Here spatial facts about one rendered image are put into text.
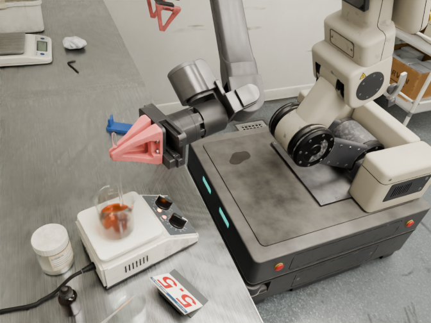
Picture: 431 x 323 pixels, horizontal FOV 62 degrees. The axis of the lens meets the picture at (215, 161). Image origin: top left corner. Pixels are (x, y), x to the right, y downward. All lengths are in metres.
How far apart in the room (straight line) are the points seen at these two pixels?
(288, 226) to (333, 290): 0.46
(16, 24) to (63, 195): 0.90
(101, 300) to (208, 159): 0.95
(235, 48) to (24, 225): 0.54
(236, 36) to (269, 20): 1.73
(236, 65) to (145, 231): 0.33
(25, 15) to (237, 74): 1.11
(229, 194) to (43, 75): 0.77
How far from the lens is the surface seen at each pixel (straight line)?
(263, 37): 2.43
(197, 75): 0.62
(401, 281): 1.87
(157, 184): 0.87
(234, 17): 0.69
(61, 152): 0.98
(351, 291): 1.73
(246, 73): 0.64
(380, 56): 1.24
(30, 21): 1.62
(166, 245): 0.69
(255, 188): 1.44
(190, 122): 0.58
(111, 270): 0.67
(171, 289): 0.67
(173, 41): 2.18
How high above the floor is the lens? 1.37
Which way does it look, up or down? 41 degrees down
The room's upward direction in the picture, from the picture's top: 7 degrees clockwise
